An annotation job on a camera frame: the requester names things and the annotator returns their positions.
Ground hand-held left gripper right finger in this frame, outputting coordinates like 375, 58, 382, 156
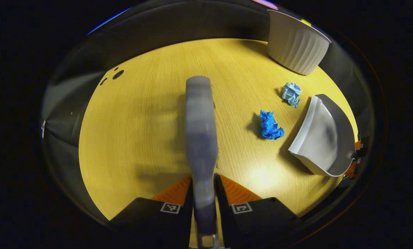
214, 174, 300, 249

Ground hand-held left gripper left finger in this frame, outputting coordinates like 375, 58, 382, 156
108, 175, 195, 249

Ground grey dustpan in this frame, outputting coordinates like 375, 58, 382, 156
288, 94, 357, 177

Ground light blue paper ball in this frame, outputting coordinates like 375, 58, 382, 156
281, 82, 302, 108

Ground small grey broom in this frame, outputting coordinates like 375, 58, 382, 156
185, 76, 224, 249

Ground white ribbed garbage bin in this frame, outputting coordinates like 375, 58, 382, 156
266, 9, 332, 76

